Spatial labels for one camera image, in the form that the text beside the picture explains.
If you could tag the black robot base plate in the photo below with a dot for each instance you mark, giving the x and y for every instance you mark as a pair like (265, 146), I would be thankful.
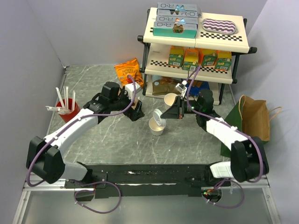
(113, 180)

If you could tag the brown snack bag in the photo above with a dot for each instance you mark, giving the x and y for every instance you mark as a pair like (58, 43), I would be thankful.
(164, 86)

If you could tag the green juice carton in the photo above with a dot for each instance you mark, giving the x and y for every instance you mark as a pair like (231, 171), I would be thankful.
(176, 56)
(208, 57)
(224, 60)

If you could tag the cream three-tier shelf rack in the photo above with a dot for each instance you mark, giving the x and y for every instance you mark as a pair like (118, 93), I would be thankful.
(157, 49)

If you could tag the red straw holder cup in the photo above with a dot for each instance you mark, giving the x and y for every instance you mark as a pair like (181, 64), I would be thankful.
(71, 112)

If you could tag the white plastic cup lid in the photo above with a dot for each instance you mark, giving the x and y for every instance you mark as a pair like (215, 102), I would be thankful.
(157, 117)

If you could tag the grey back R&O box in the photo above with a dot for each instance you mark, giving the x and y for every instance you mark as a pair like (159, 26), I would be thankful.
(178, 9)

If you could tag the purple wavy pattern pouch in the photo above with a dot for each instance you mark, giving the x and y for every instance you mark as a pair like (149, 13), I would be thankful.
(219, 26)

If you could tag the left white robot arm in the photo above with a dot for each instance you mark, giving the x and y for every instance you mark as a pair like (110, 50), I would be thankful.
(45, 155)

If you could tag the brown paper bag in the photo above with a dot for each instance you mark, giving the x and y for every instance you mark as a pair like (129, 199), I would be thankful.
(256, 117)

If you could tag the orange kettle chips bag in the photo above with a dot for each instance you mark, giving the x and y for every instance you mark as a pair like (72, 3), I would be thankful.
(132, 68)

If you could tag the dark green paper bag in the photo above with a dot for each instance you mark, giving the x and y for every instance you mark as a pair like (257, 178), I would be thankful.
(234, 118)

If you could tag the blue snack bag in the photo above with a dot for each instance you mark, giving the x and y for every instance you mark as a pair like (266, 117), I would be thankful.
(197, 86)

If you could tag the white paper coffee cup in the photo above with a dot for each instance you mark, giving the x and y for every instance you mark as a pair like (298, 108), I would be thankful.
(155, 129)

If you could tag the teal front R&O box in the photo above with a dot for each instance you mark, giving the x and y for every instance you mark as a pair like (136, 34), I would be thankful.
(171, 29)

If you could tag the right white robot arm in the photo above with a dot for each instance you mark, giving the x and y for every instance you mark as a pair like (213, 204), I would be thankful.
(247, 156)

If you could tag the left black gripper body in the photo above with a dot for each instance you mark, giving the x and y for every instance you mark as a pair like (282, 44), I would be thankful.
(122, 103)

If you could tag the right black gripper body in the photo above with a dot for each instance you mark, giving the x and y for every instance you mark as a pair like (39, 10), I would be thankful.
(195, 107)

